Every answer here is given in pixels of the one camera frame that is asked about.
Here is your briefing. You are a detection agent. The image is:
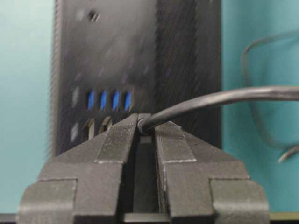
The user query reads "black USB cable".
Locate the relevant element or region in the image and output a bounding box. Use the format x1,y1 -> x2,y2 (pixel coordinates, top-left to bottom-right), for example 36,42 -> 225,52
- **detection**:
133,30 -> 299,214

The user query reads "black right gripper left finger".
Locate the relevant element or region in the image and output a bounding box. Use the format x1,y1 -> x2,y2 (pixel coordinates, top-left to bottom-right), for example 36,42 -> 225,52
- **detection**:
16,114 -> 138,224

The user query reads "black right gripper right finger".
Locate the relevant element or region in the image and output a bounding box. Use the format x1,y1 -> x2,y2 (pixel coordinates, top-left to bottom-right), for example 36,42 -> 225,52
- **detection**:
154,122 -> 270,224

